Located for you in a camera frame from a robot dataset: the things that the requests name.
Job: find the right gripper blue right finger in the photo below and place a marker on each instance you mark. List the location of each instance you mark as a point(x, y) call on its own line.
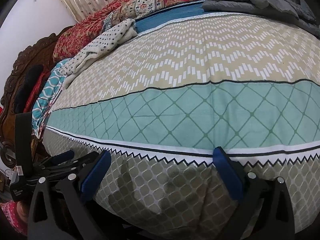
point(230, 172)

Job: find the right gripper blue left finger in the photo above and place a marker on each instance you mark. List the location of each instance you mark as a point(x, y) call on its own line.
point(92, 174)

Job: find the white navy patterned fleece garment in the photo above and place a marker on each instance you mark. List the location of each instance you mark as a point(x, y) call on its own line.
point(99, 47)

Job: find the patterned teal beige bedsheet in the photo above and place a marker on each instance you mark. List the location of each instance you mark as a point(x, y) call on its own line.
point(189, 82)

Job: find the red patchwork quilt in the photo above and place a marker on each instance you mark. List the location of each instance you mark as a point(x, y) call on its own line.
point(84, 32)

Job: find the dark grey padded jacket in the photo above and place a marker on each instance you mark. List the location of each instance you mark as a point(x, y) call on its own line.
point(282, 10)

